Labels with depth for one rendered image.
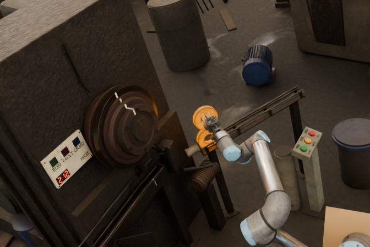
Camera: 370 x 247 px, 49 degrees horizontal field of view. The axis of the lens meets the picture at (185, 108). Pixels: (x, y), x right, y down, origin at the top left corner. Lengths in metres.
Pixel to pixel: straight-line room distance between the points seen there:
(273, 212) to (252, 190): 1.39
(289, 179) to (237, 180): 0.65
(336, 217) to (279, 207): 0.74
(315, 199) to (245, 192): 0.57
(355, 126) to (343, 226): 0.76
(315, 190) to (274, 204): 1.02
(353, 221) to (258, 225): 0.81
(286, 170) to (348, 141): 0.45
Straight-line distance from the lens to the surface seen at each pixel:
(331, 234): 2.58
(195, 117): 2.45
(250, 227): 1.90
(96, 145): 2.16
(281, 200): 1.88
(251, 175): 3.35
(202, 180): 2.67
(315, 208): 3.00
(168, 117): 2.68
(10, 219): 3.66
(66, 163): 2.19
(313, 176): 2.77
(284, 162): 2.71
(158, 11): 4.83
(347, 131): 2.96
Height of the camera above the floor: 2.30
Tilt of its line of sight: 32 degrees down
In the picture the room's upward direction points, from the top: 19 degrees counter-clockwise
